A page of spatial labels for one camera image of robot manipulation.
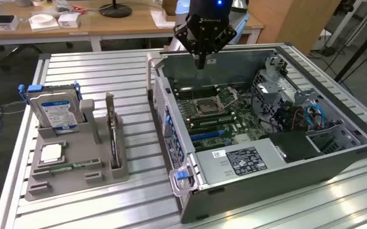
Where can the grey parts rack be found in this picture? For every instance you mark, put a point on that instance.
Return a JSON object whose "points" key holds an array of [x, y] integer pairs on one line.
{"points": [[81, 167]]}

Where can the green motherboard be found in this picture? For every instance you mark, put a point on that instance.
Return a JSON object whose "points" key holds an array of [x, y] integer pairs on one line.
{"points": [[247, 124]]}

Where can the white boxes on desk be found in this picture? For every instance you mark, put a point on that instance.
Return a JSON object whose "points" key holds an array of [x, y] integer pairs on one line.
{"points": [[42, 23]]}

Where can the metal socket cover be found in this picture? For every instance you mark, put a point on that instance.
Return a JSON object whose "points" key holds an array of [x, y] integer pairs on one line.
{"points": [[235, 96]]}

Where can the black office chair base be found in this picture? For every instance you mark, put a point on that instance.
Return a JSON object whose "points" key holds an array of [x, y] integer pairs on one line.
{"points": [[0, 47]]}

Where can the tall metal disk bay cage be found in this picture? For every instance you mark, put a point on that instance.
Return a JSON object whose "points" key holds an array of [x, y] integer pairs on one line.
{"points": [[265, 90]]}

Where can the graphics card with metal bracket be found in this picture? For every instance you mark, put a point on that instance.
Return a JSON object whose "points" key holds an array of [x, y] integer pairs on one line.
{"points": [[115, 143]]}

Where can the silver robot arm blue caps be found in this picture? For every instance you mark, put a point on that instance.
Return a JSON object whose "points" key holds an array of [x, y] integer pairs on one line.
{"points": [[177, 14]]}

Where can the white papers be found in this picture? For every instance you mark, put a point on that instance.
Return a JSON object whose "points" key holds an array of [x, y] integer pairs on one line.
{"points": [[160, 20]]}

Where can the silver chipset heatsink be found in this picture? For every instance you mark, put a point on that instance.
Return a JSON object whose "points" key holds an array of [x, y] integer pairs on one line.
{"points": [[243, 138]]}

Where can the low metal disk bay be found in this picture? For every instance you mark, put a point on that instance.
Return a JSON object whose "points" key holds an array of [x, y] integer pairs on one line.
{"points": [[335, 140]]}

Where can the loose green RAM stick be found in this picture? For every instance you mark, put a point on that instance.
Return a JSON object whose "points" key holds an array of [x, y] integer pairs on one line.
{"points": [[65, 166]]}

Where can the white box with black lid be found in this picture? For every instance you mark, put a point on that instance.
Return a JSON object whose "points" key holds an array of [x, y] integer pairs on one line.
{"points": [[4, 25]]}

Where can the brown cardboard box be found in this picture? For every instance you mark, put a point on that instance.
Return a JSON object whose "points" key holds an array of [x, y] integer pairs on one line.
{"points": [[168, 7]]}

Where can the small white box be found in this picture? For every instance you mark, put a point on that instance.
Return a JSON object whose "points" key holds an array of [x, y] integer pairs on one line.
{"points": [[69, 21]]}

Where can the wooden desk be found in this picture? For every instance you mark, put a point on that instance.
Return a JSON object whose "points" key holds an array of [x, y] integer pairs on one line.
{"points": [[123, 26]]}

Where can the wooden cabinet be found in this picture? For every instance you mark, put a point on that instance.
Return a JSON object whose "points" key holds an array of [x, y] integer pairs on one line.
{"points": [[297, 23]]}

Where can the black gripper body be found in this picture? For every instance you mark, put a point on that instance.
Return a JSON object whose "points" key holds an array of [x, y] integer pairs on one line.
{"points": [[208, 28]]}

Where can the CPU socket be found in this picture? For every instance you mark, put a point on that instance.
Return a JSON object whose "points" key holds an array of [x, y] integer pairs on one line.
{"points": [[208, 107]]}

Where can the blue expansion slot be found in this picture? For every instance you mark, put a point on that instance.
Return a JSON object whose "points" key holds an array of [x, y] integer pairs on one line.
{"points": [[205, 136]]}

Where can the blue case latch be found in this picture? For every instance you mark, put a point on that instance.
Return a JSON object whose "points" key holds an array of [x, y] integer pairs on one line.
{"points": [[181, 176]]}

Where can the black lamp base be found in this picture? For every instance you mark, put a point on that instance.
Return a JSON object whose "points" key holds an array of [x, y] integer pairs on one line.
{"points": [[115, 12]]}

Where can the black stand pole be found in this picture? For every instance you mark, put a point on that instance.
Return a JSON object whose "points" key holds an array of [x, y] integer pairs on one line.
{"points": [[360, 51]]}

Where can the silver CPU chip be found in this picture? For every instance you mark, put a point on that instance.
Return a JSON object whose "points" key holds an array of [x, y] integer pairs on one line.
{"points": [[52, 152]]}

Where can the grey cup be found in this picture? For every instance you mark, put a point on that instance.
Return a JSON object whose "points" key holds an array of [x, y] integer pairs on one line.
{"points": [[22, 3]]}

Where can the open dark grey PC case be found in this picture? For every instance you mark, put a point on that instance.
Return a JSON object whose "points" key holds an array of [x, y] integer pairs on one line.
{"points": [[265, 190]]}

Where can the grey power supply unit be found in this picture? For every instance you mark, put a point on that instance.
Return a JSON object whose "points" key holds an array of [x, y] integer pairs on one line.
{"points": [[215, 171]]}

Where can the hard disk in blue caddy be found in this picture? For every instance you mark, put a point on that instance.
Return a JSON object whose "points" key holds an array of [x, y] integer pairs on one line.
{"points": [[56, 112]]}

